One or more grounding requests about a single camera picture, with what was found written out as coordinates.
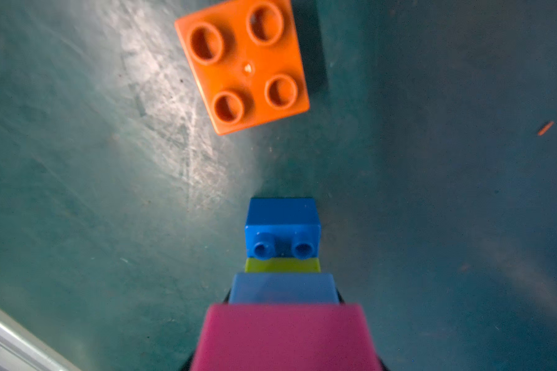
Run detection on blue small lego brick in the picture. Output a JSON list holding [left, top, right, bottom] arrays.
[[244, 198, 321, 261]]

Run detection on green lego brick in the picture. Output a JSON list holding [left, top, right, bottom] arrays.
[[244, 258, 321, 273]]

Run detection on light blue long lego brick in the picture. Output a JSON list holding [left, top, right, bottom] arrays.
[[228, 273, 340, 305]]

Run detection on orange lego brick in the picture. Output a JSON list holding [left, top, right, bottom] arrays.
[[174, 1, 309, 135]]

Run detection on pink lego brick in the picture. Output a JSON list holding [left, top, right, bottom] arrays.
[[190, 304, 383, 370]]

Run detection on aluminium front rail assembly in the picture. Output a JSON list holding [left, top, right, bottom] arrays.
[[0, 309, 80, 371]]

